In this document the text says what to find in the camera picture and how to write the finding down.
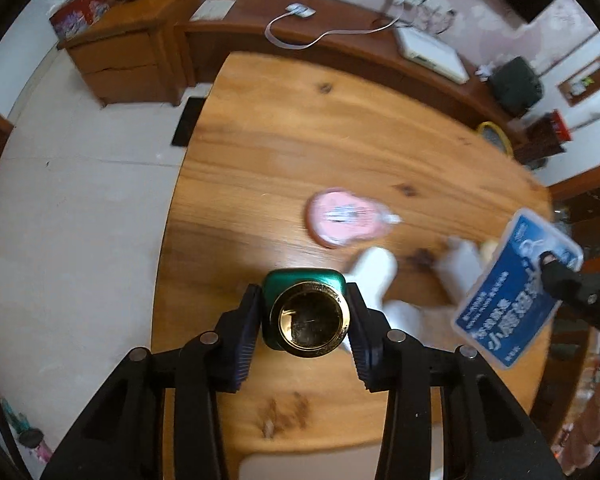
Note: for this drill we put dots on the white plastic tray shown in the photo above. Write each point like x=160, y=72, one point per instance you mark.
x=348, y=464

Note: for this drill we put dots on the blue label plastic box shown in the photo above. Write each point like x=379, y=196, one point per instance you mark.
x=507, y=308

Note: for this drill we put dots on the yellow rim basket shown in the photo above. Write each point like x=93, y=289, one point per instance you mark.
x=494, y=135

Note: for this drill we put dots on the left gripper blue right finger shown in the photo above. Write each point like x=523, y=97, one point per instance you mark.
x=363, y=340

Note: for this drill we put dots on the round beige compact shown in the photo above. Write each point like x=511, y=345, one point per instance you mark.
x=487, y=250

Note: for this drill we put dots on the wooden side cabinet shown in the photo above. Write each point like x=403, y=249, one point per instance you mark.
x=131, y=54

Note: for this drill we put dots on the white square charger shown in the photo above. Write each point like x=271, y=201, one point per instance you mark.
x=458, y=268

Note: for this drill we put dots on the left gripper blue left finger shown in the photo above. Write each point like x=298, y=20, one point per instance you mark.
x=248, y=323

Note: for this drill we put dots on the red gift box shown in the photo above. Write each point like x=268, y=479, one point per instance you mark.
x=70, y=17

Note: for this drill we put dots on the pink round tape case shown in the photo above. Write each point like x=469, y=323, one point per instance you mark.
x=337, y=218

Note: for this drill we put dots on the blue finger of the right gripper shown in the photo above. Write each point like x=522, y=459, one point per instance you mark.
x=559, y=281

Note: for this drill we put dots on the white paper on bench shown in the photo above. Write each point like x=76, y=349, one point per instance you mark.
x=212, y=10

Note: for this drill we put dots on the white set-top box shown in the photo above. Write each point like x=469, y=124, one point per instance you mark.
x=418, y=47

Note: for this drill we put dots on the green bottle gold cap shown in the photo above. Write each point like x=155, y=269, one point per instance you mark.
x=305, y=312

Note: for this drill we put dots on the dark bin red lid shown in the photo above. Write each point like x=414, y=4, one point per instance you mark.
x=545, y=138

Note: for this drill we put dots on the black bag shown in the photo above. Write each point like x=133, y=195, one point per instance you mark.
x=516, y=87

